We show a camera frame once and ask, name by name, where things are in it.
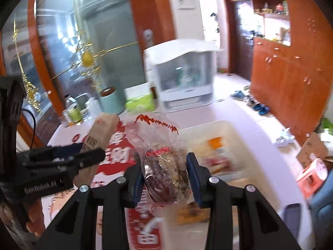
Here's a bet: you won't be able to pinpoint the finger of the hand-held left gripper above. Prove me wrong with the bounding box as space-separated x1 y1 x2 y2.
17 143 85 162
25 148 106 174

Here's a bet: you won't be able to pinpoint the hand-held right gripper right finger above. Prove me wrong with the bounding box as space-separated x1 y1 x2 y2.
186 152 302 250

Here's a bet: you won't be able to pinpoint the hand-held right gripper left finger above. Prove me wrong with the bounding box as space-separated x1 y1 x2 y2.
34 165 145 250

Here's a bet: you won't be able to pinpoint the clear brown snack bag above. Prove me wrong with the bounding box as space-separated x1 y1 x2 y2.
125 114 194 205

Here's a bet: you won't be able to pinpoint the brown paper snack packet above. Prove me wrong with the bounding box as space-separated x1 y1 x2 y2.
73 113 120 188

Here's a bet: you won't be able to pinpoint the orange snack packet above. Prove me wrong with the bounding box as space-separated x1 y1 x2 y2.
207 137 225 152

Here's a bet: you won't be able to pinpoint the white plastic bin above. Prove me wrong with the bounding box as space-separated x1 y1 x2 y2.
156 120 263 250

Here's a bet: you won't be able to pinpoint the person's left hand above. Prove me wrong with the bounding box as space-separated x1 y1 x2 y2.
26 198 45 236

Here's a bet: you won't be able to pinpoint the red snack packet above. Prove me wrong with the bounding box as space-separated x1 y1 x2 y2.
208 156 232 173

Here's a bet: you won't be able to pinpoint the green label bottle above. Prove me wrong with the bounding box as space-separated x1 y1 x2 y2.
63 94 83 125

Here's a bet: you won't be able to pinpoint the mint green canister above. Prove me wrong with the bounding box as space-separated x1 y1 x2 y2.
100 87 127 115

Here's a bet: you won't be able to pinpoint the green tissue pack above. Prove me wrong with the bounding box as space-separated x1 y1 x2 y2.
124 83 156 112

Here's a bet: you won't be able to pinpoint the blue slippers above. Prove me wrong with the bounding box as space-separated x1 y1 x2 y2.
230 91 270 115

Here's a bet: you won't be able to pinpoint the white shoes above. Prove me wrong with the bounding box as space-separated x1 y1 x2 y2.
272 127 296 146

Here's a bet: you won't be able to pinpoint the dark phone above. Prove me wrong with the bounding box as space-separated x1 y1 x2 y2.
283 202 302 240

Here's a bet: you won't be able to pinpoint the white dish cabinet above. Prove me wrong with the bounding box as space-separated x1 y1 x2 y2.
144 39 224 113

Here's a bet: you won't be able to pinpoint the pink plastic stool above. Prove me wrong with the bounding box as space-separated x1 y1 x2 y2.
297 158 328 201

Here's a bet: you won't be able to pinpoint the cardboard box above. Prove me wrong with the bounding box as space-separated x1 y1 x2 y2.
297 132 331 170

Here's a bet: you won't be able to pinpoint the blue sofa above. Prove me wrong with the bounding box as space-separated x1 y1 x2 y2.
309 185 333 222

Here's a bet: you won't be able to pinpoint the green plastic bag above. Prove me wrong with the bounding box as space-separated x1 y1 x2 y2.
321 117 333 136

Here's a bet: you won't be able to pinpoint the wooden cabinet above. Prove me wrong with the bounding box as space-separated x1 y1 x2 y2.
247 0 331 146

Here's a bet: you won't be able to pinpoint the dark wooden door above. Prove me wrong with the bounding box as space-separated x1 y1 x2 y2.
225 0 255 75

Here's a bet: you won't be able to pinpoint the black cable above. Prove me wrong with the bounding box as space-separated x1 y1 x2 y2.
22 109 36 150

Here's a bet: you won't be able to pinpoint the gold wire ornament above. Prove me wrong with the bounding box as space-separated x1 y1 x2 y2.
10 26 110 115

